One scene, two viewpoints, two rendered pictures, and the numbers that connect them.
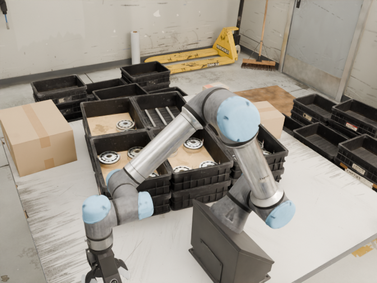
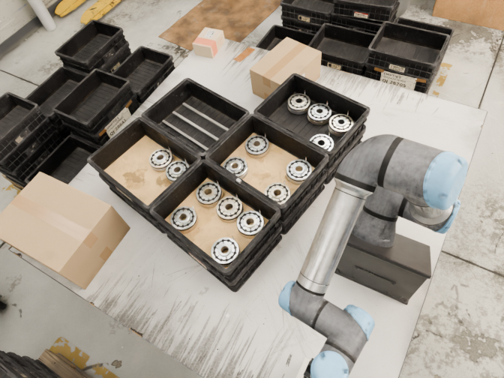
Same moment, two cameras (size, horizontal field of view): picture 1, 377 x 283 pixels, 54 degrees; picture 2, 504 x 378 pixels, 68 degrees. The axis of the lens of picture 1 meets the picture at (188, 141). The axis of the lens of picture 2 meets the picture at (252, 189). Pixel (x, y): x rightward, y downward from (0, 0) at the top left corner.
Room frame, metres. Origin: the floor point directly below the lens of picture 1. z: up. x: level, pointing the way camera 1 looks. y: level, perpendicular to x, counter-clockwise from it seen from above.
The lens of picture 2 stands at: (0.68, 0.35, 2.09)
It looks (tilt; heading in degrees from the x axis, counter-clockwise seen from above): 57 degrees down; 341
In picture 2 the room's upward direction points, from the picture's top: 11 degrees counter-clockwise
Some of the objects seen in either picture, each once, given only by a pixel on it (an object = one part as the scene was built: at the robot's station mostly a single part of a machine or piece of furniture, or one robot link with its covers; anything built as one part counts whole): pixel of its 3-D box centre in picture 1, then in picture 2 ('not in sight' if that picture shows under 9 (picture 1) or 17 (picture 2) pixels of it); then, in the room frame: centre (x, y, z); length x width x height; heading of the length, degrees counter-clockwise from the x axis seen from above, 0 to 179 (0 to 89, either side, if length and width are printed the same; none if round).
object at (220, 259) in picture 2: not in sight; (225, 250); (1.26, 0.30, 0.86); 0.10 x 0.10 x 0.01
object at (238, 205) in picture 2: not in sight; (229, 207); (1.41, 0.21, 0.86); 0.10 x 0.10 x 0.01
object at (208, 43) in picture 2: (215, 91); (208, 43); (2.54, -0.18, 0.74); 0.16 x 0.12 x 0.07; 128
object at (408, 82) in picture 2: (355, 183); (397, 83); (1.92, -1.12, 0.41); 0.31 x 0.02 x 0.16; 33
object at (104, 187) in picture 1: (128, 157); (214, 211); (1.39, 0.27, 0.92); 0.40 x 0.30 x 0.02; 22
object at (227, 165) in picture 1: (188, 146); (265, 158); (1.50, 0.00, 0.92); 0.40 x 0.30 x 0.02; 22
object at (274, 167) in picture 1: (242, 145); (310, 120); (1.61, -0.28, 0.87); 0.40 x 0.30 x 0.11; 22
